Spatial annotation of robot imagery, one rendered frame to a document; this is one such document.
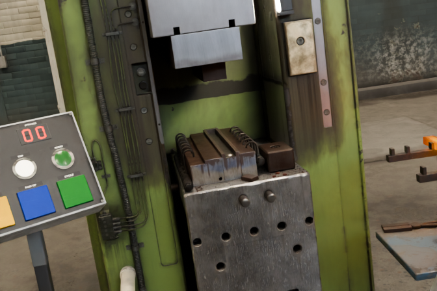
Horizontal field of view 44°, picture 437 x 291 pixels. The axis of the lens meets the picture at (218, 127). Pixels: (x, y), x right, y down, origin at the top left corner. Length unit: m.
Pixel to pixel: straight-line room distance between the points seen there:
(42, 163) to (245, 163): 0.58
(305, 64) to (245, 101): 0.41
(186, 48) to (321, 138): 0.57
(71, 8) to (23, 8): 6.13
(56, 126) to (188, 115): 0.69
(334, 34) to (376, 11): 6.23
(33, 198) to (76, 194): 0.11
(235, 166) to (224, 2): 0.48
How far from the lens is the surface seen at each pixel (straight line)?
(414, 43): 8.25
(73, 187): 1.44
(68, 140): 1.50
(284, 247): 1.67
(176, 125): 2.05
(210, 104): 2.06
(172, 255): 1.84
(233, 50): 1.57
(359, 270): 2.03
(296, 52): 1.74
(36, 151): 1.47
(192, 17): 1.55
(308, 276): 1.73
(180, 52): 1.55
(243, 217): 1.60
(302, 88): 1.77
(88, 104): 1.70
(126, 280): 1.75
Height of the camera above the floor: 1.38
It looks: 11 degrees down
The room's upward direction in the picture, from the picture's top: 8 degrees counter-clockwise
